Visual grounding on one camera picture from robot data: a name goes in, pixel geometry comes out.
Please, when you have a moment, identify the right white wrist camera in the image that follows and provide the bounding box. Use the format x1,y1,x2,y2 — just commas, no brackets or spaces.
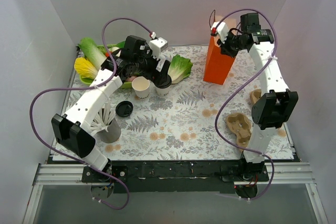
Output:
211,22,229,47

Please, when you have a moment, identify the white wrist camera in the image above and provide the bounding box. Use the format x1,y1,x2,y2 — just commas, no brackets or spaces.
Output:
211,22,229,47
149,32,168,59

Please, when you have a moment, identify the brown cardboard cup carrier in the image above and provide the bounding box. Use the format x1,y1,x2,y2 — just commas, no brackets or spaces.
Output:
249,89,261,105

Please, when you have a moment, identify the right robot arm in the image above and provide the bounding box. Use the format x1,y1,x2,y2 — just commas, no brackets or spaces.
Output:
212,9,298,182

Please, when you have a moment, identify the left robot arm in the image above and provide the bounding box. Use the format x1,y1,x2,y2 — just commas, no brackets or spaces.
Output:
51,36,171,182

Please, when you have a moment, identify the loose green lettuce head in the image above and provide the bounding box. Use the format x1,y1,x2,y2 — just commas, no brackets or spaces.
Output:
168,55,193,84

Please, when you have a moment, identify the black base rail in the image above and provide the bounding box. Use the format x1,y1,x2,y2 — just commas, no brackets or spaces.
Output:
81,160,271,194

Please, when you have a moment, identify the orange paper bag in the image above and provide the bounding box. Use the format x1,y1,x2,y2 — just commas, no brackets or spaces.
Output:
203,36,235,85

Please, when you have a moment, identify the green bok choy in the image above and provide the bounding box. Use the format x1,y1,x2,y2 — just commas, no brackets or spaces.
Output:
115,41,125,48

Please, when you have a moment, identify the napa cabbage green white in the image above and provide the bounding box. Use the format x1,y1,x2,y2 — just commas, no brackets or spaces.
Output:
78,37,106,70

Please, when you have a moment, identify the grey straw holder cup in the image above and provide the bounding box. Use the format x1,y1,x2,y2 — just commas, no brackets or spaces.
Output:
97,119,121,144

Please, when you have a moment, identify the black plastic cup lid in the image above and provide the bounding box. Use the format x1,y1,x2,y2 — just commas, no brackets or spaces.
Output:
153,74,172,89

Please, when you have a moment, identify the floral table mat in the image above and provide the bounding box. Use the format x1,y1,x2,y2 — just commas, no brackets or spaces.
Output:
52,45,295,161

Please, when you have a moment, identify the green vegetable tray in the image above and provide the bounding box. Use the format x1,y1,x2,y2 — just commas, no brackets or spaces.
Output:
79,44,132,89

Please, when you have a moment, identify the yellow cabbage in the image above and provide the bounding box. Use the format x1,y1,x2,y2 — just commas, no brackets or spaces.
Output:
74,57,98,79

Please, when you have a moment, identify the white radish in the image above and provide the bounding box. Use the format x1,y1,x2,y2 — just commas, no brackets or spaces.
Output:
109,47,121,57

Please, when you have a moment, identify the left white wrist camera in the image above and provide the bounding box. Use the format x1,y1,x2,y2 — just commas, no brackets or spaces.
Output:
149,32,168,59

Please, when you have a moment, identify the purple onion in tray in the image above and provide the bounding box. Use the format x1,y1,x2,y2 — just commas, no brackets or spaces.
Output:
126,76,136,82

